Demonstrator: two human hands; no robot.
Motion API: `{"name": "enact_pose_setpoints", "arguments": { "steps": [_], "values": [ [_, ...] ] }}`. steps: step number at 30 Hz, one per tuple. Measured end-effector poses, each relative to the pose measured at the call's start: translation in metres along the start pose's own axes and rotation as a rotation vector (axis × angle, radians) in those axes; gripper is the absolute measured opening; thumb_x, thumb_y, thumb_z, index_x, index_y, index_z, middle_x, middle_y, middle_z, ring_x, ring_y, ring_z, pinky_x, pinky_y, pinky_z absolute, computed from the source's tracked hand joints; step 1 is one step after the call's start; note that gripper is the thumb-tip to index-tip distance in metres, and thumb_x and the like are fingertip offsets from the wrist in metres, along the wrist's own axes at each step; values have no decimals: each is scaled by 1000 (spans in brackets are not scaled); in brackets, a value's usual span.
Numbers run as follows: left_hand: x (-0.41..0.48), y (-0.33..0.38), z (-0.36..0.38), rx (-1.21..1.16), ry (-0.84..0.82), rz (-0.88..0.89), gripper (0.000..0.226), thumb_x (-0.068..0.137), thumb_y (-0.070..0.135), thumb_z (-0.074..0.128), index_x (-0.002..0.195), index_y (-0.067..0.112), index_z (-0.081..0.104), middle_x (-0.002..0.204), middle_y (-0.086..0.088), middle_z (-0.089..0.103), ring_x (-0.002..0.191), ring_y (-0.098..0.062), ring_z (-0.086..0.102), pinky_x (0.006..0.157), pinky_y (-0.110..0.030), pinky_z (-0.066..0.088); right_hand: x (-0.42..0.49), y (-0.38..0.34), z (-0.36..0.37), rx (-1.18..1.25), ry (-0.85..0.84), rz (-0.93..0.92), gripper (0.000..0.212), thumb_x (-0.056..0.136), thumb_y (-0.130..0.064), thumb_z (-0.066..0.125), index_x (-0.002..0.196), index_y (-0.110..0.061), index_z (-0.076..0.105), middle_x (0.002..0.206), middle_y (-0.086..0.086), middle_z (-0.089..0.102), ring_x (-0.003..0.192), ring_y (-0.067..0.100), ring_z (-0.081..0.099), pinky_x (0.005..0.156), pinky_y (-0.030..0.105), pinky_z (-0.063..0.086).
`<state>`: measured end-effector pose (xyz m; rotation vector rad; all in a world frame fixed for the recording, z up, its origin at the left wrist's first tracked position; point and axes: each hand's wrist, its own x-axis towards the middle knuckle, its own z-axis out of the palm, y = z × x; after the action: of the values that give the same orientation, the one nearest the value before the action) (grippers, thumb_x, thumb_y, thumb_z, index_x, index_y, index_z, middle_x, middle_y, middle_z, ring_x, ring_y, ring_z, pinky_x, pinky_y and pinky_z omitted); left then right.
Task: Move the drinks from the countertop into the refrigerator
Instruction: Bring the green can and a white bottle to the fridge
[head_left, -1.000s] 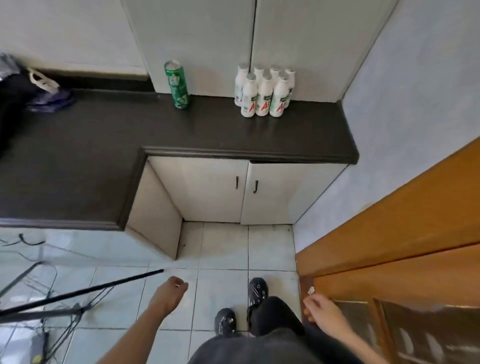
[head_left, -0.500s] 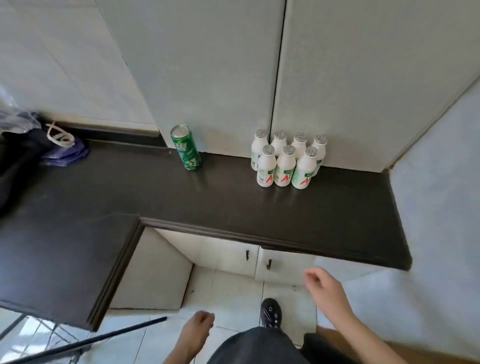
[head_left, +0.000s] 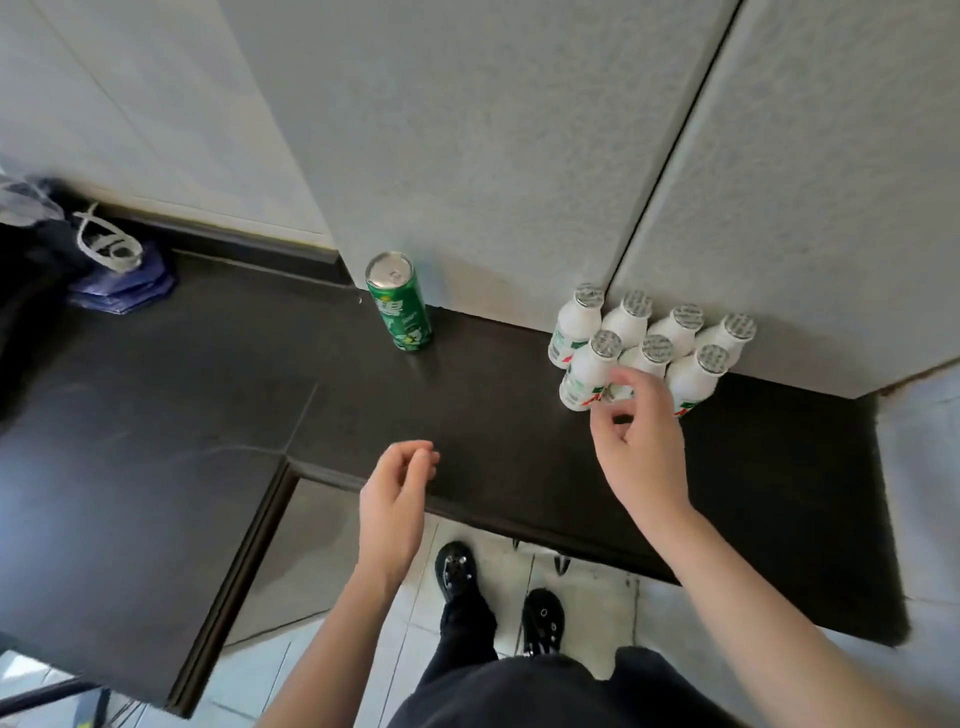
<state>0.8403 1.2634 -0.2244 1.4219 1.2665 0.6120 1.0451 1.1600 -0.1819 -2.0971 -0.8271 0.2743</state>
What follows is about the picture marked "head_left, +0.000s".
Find person's left hand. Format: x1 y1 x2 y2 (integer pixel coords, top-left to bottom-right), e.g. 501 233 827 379
358 440 442 594

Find person's right hand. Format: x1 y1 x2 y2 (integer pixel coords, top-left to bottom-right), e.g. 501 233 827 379
590 365 693 530

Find cluster of small white bottles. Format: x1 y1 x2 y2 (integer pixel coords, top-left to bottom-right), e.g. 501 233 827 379
547 283 757 418

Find green Sprite can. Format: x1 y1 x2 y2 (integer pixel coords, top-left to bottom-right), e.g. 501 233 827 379
365 251 434 352

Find person's right forearm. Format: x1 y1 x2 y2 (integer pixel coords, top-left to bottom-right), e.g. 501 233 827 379
637 502 928 728

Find person's left forearm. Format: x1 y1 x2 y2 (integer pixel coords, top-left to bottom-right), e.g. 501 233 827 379
258 562 410 728

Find person's black left shoe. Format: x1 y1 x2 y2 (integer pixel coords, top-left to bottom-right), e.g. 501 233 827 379
434 541 479 601

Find person's black shoe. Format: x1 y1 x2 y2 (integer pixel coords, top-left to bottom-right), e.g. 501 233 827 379
434 541 479 601
521 588 566 658

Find person's black trousers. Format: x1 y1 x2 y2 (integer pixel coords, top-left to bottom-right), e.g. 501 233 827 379
419 596 500 684

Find person's black right shoe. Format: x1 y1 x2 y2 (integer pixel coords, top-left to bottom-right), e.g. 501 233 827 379
521 588 566 658

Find white corner base cabinet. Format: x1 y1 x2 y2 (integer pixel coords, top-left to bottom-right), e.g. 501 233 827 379
224 479 361 646

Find purple plastic bag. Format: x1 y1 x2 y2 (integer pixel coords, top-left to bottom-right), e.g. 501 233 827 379
67 239 178 315

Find tall grey cabinet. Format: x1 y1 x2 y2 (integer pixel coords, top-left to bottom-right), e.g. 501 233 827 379
217 0 960 399

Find black tripod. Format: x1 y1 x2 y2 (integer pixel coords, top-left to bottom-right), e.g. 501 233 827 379
0 678 99 728

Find black bag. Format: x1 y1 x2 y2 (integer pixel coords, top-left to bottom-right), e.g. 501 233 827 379
0 217 99 429

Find grey crinkled plastic bag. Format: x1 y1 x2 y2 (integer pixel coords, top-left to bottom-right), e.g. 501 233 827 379
0 172 65 226

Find white coiled cable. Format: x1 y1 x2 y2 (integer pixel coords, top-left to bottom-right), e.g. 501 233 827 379
72 202 144 273

